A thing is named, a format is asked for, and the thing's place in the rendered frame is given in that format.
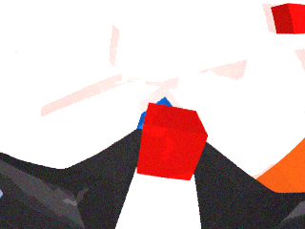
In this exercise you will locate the blue cube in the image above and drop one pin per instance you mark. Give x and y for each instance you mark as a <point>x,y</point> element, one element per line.
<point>163,101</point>

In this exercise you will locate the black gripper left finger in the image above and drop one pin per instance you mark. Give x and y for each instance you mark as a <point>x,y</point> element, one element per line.
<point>87,195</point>

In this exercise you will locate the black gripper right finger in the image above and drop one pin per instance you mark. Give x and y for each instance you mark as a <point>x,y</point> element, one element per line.
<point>228,198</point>

